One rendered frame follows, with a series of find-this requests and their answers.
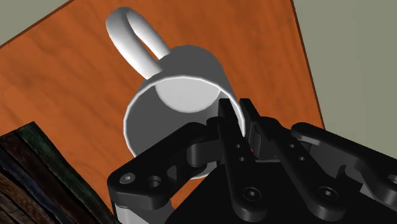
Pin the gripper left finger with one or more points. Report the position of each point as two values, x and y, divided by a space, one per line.
155 169

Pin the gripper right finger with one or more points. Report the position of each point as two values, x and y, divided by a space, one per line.
310 161

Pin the white mug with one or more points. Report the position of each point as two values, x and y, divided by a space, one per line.
186 93

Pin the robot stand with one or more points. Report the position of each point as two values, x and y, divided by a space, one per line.
31 176

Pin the orange wooden table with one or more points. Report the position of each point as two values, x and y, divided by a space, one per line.
62 77

